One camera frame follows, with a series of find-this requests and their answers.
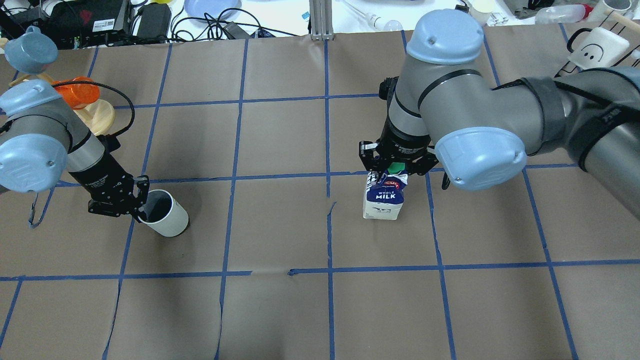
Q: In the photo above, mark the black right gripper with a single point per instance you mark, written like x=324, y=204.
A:
x=402, y=141

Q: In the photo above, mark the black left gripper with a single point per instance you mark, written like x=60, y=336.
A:
x=102, y=178

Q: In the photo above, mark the white home mug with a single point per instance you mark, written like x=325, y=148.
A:
x=164, y=214

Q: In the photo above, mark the blue white milk carton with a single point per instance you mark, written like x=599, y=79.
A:
x=383, y=197

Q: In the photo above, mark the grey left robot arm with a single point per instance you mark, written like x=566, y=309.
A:
x=43, y=137

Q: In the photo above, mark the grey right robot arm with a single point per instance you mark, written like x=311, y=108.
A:
x=440, y=110

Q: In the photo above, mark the orange plastic cup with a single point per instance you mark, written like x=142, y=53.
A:
x=79, y=96

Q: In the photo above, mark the blue plastic cup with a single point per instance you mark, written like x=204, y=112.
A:
x=31, y=53

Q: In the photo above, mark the white light bulb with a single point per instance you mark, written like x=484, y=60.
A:
x=382, y=23

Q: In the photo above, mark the black power adapter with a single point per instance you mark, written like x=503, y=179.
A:
x=153, y=25

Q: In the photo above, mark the black electronics box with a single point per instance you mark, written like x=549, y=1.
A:
x=88, y=23

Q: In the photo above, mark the blue plate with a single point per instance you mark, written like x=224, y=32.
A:
x=196, y=9

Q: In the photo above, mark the clear plastic bottle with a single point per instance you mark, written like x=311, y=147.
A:
x=568, y=13

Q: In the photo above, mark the white smiley face mug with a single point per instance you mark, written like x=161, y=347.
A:
x=595, y=48

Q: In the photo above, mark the aluminium profile post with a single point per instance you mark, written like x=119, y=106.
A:
x=321, y=20

